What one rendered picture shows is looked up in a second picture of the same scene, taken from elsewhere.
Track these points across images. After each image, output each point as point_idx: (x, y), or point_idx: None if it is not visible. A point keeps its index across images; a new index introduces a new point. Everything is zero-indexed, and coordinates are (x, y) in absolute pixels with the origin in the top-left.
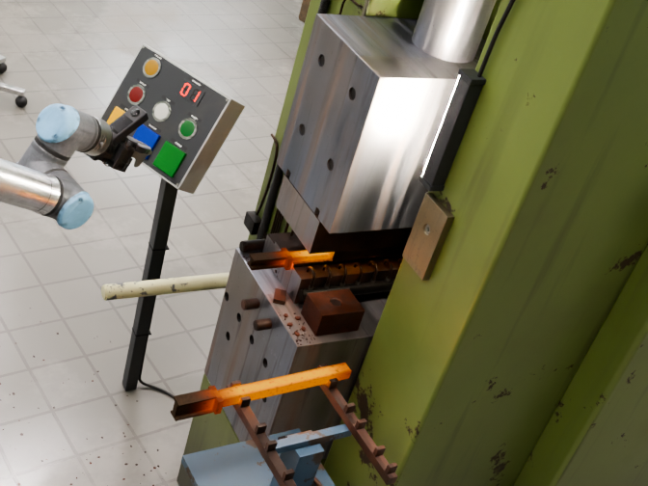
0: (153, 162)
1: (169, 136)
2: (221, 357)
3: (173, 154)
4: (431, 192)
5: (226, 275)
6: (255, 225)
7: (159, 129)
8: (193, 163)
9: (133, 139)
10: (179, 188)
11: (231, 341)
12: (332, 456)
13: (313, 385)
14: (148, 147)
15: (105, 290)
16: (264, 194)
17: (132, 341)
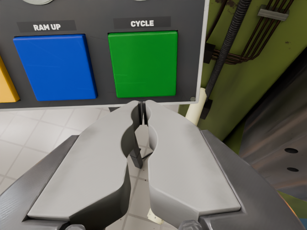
0: (118, 94)
1: (104, 20)
2: (273, 175)
3: (149, 54)
4: None
5: (197, 105)
6: (212, 53)
7: (68, 21)
8: (204, 40)
9: (103, 168)
10: (198, 100)
11: (304, 173)
12: None
13: None
14: (165, 117)
15: (158, 222)
16: (220, 14)
17: (134, 159)
